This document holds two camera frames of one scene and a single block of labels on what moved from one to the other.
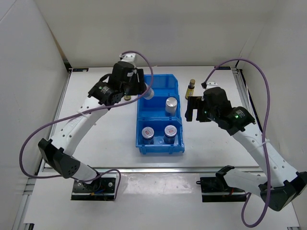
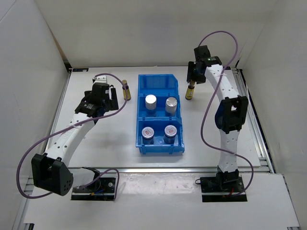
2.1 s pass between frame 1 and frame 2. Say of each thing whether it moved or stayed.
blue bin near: stayed
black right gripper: moved
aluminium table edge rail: stayed
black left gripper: moved
